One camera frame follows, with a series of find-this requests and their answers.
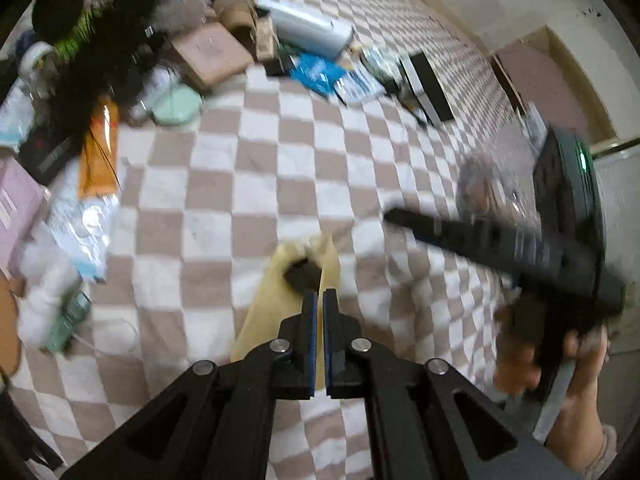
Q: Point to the blue snack packet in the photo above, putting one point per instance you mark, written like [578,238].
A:
[315,75]

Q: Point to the orange tube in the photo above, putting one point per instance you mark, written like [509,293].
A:
[100,145]

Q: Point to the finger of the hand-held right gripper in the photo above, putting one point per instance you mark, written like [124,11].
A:
[450,232]

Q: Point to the clear blue-edged packet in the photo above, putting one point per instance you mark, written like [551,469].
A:
[85,235]

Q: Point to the white slatted sliding door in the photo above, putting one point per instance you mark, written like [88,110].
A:
[617,210]

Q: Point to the lilac box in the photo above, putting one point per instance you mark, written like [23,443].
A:
[17,215]

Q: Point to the black clip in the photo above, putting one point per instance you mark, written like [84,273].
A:
[302,275]

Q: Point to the mint green round compact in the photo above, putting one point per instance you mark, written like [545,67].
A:
[177,106]

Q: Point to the wooden alcove frame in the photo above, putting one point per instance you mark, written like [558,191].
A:
[585,85]

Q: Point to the white and blue sachet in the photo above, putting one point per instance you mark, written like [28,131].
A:
[361,87]

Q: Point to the white fluffy ball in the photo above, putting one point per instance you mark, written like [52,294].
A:
[47,295]

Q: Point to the white cylindrical device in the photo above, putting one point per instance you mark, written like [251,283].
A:
[305,25]

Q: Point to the pink compact case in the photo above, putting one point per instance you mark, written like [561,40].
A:
[212,55]

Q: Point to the black feather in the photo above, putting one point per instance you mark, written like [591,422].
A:
[100,60]

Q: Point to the yellow paper envelope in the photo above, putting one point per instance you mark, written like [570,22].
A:
[280,310]

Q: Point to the floral pouch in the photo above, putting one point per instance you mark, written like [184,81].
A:
[380,60]

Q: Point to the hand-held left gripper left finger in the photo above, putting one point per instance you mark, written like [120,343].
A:
[311,350]

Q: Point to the person's right forearm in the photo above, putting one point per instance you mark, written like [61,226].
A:
[575,425]

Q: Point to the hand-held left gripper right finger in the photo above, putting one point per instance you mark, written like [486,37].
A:
[327,350]

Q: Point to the white tape roll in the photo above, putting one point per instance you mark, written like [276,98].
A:
[36,56]

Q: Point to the pink round mirror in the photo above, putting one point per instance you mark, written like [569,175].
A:
[57,7]

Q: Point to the pink bedding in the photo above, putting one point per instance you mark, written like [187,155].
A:
[540,85]

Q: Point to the person's right hand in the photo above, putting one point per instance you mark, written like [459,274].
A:
[520,360]

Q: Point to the black box with white side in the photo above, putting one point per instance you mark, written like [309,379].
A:
[430,90]

